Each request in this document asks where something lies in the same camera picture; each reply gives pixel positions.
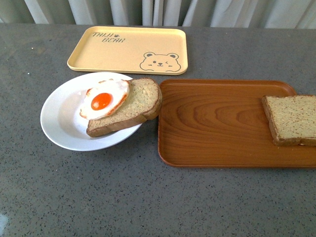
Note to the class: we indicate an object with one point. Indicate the bread slice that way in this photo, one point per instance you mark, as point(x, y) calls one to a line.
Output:
point(142, 104)
point(292, 119)

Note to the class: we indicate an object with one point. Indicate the fried egg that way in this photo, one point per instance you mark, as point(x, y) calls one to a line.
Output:
point(104, 99)

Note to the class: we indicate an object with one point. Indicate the white round plate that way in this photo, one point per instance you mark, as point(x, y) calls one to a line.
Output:
point(62, 124)

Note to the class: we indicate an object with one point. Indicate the brown wooden tray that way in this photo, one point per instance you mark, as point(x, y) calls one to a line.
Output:
point(222, 123)

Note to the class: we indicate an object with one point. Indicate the yellow bear tray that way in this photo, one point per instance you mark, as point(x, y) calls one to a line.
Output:
point(134, 50)

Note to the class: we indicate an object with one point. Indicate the white curtain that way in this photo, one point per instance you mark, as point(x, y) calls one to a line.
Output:
point(277, 14)

